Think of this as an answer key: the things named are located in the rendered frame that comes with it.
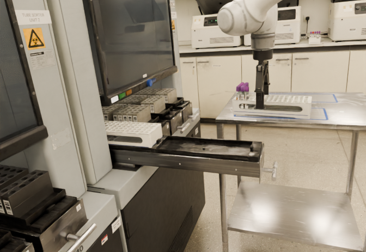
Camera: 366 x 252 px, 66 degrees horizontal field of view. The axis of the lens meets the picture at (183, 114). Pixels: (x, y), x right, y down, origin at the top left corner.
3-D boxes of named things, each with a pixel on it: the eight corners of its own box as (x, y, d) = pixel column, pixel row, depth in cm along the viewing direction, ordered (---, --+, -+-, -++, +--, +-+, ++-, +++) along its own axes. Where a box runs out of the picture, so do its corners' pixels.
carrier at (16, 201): (48, 190, 72) (43, 170, 70) (54, 191, 71) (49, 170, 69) (8, 220, 62) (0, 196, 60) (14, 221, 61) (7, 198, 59)
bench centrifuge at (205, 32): (190, 49, 320) (186, -12, 300) (207, 44, 374) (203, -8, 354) (239, 47, 299) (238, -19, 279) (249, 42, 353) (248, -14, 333)
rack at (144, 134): (79, 145, 104) (75, 129, 102) (96, 134, 112) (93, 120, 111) (151, 151, 93) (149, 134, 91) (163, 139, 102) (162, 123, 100)
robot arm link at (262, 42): (276, 32, 109) (276, 48, 110) (253, 34, 112) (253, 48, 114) (273, 34, 101) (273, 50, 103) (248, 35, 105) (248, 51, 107)
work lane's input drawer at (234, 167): (72, 163, 105) (66, 141, 103) (95, 147, 118) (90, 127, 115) (275, 186, 80) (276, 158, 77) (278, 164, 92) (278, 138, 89)
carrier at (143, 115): (147, 118, 121) (145, 105, 119) (151, 118, 120) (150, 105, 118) (134, 128, 110) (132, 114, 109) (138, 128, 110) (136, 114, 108)
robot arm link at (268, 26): (257, 32, 114) (238, 36, 105) (257, -9, 109) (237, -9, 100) (282, 31, 106) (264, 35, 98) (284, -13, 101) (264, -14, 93)
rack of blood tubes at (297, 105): (232, 114, 117) (231, 99, 115) (238, 107, 126) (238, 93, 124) (310, 119, 104) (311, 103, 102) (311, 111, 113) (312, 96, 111)
